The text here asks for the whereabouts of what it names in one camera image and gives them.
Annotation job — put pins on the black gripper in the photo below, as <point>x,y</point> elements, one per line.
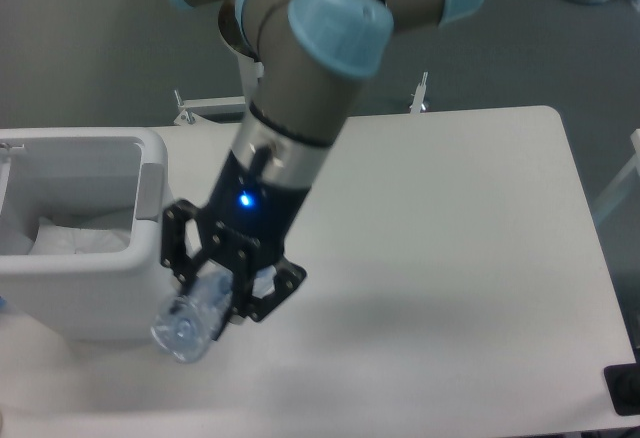
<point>242,228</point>

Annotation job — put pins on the clear plastic water bottle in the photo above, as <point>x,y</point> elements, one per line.
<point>188,324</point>

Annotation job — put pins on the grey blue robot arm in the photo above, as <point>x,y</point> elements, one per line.
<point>317,55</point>

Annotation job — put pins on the white trash can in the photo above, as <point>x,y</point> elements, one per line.
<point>99,178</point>

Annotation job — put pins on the black device at table edge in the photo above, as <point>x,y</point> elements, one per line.
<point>623,385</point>

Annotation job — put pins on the white metal base frame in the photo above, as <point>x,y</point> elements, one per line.
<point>231,109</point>

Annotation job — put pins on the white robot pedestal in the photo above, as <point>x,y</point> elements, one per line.
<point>250,67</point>

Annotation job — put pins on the white frame at right edge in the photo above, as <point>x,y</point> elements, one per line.
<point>620,186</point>

